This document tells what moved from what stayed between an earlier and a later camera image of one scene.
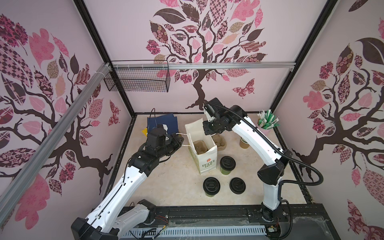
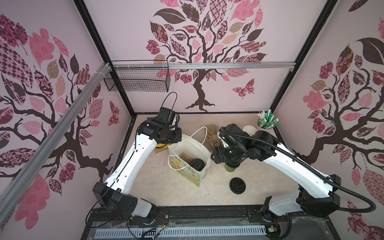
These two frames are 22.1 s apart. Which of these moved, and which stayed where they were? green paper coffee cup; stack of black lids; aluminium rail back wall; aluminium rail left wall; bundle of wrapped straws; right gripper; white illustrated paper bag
Moved: right gripper; green paper coffee cup; white illustrated paper bag
Stayed: aluminium rail back wall; bundle of wrapped straws; aluminium rail left wall; stack of black lids
